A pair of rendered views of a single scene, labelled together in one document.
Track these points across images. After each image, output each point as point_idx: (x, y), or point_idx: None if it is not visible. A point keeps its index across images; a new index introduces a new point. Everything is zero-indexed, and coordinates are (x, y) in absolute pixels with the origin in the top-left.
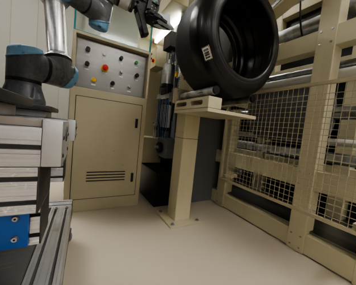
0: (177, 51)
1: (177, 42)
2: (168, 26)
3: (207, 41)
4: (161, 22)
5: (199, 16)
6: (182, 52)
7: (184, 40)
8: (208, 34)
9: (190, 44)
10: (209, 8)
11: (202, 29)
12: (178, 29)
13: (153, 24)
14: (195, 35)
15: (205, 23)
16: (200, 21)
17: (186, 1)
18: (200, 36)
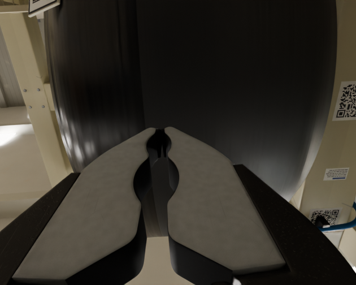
0: (291, 39)
1: (280, 93)
2: (118, 148)
3: (50, 38)
4: (72, 214)
5: (84, 155)
6: (228, 16)
7: (194, 80)
8: (49, 68)
9: (132, 40)
10: (74, 167)
11: (64, 95)
12: (263, 158)
13: (260, 283)
14: (86, 72)
15: (63, 117)
16: (77, 133)
17: None
18: (64, 63)
